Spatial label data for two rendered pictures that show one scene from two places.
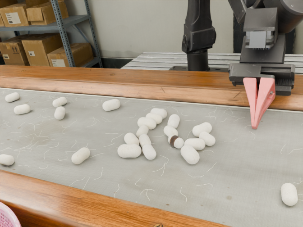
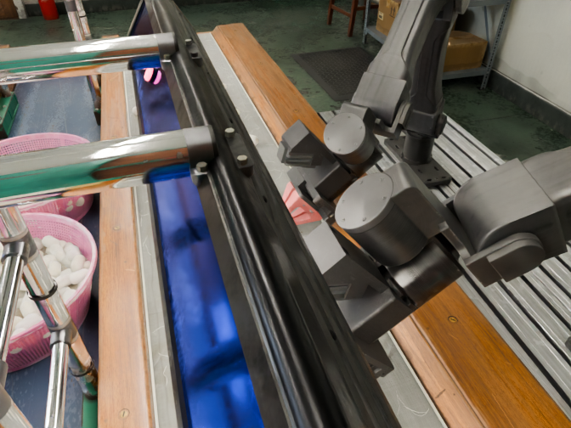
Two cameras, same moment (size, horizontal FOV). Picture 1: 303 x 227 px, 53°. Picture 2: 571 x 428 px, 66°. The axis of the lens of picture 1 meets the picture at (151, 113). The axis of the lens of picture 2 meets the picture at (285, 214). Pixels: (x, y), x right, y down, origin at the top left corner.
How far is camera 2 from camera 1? 58 cm
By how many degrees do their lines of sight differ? 37
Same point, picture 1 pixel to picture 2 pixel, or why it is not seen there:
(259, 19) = (293, 135)
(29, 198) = not seen: hidden behind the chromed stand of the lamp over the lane
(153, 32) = not seen: outside the picture
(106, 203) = (123, 199)
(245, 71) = (294, 176)
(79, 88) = (262, 109)
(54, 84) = (256, 92)
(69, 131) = not seen: hidden behind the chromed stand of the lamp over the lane
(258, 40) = (280, 153)
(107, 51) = (505, 64)
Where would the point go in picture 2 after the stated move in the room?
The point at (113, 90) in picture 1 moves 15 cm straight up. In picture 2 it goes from (275, 127) to (274, 59)
